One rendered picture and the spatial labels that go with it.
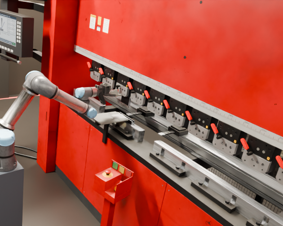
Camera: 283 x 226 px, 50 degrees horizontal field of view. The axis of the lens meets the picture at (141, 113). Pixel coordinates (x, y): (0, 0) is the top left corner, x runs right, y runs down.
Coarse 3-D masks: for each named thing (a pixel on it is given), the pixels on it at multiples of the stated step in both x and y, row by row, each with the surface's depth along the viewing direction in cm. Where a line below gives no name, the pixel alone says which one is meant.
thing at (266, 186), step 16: (112, 96) 299; (128, 112) 283; (160, 128) 251; (192, 144) 227; (208, 144) 226; (208, 160) 218; (224, 160) 207; (240, 160) 210; (240, 176) 198; (256, 176) 192; (256, 192) 191; (272, 192) 183
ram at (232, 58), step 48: (96, 0) 254; (144, 0) 210; (192, 0) 178; (240, 0) 155; (96, 48) 262; (144, 48) 215; (192, 48) 182; (240, 48) 158; (192, 96) 186; (240, 96) 161
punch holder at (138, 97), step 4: (136, 84) 226; (140, 84) 222; (144, 84) 219; (136, 88) 226; (140, 88) 223; (144, 88) 219; (148, 88) 220; (136, 92) 227; (140, 92) 223; (144, 92) 220; (148, 92) 222; (132, 96) 231; (136, 96) 229; (140, 96) 223; (144, 96) 221; (132, 100) 231; (136, 100) 227; (140, 100) 224; (144, 100) 222; (140, 104) 224; (144, 104) 224
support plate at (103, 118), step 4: (108, 112) 249; (112, 112) 251; (116, 112) 252; (96, 116) 237; (100, 116) 238; (104, 116) 240; (108, 116) 241; (96, 120) 230; (100, 120) 231; (104, 120) 232; (108, 120) 233; (112, 120) 235; (116, 120) 236; (120, 120) 237; (124, 120) 239; (100, 124) 226
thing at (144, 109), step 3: (138, 108) 264; (141, 108) 262; (144, 108) 263; (138, 111) 263; (141, 111) 260; (144, 111) 258; (147, 111) 258; (150, 111) 261; (126, 114) 252; (129, 114) 251; (132, 114) 252; (135, 114) 254; (141, 114) 260; (144, 114) 257; (147, 114) 258; (150, 114) 260; (153, 114) 262
